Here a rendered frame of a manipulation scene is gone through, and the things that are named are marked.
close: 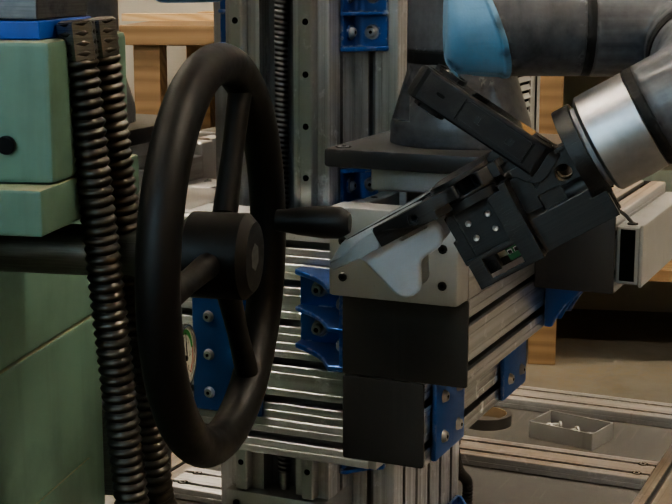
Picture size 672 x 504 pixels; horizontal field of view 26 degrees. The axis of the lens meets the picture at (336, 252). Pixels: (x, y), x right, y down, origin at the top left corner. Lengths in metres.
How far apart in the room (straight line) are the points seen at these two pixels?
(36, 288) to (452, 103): 0.35
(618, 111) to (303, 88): 0.71
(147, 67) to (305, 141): 2.11
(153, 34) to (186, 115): 2.86
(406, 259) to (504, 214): 0.08
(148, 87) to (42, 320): 2.64
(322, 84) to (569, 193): 0.68
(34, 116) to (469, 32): 0.34
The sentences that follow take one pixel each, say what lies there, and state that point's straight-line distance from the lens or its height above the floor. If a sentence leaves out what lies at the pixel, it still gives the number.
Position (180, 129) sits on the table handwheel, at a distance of 0.89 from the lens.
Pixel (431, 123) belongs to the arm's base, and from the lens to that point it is 1.51.
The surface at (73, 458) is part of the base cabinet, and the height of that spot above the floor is 0.60.
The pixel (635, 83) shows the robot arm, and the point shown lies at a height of 0.93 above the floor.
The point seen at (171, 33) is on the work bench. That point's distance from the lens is 3.74.
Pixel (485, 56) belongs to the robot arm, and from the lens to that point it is 1.10.
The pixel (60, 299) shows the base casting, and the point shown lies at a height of 0.74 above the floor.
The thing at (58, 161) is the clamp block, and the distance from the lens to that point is 0.94.
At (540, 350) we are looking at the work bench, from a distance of 3.75.
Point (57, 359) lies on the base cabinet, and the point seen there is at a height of 0.69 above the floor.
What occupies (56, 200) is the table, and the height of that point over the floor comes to 0.86.
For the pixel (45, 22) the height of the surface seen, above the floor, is 0.97.
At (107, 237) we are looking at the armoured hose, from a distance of 0.97.
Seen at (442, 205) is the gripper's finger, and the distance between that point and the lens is 1.04.
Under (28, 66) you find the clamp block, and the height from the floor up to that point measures 0.94.
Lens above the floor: 1.01
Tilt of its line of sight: 11 degrees down
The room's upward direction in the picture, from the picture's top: straight up
